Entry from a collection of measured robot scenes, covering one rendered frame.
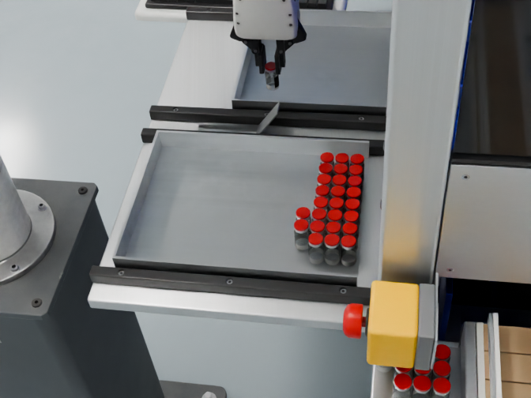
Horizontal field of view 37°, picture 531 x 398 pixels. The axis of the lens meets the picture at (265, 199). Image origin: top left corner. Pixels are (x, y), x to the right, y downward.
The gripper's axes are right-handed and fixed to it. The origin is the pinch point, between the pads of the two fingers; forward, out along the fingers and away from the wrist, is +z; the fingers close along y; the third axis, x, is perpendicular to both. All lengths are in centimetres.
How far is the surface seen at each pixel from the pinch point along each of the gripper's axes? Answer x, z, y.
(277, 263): 35.6, 7.8, -5.9
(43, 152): -67, 96, 93
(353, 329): 53, -4, -18
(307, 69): -7.2, 7.8, -5.0
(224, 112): 6.9, 6.0, 7.1
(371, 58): -11.2, 7.9, -16.0
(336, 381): 5, 96, -10
